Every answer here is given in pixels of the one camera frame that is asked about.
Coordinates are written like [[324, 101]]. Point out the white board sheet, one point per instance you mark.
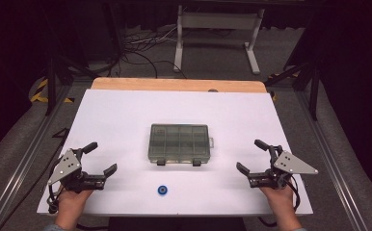
[[126, 109]]

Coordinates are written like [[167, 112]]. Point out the person's left hand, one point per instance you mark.
[[70, 202]]

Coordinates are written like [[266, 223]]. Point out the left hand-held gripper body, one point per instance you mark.
[[73, 179]]

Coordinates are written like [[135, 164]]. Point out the black tripod stand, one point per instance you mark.
[[50, 86], [314, 93]]

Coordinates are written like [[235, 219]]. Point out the wooden table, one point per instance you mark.
[[174, 84]]

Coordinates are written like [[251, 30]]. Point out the yellow black floor tape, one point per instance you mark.
[[39, 96]]

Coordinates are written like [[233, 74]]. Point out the person's right hand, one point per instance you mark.
[[282, 200]]

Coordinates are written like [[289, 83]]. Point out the aluminium floor rail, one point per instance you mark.
[[22, 166], [331, 160]]

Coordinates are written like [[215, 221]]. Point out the clear plastic compartment box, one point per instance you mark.
[[179, 144]]

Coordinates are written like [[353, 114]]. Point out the white metal stand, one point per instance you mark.
[[219, 20]]

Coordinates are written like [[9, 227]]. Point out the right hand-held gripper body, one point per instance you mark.
[[271, 180]]

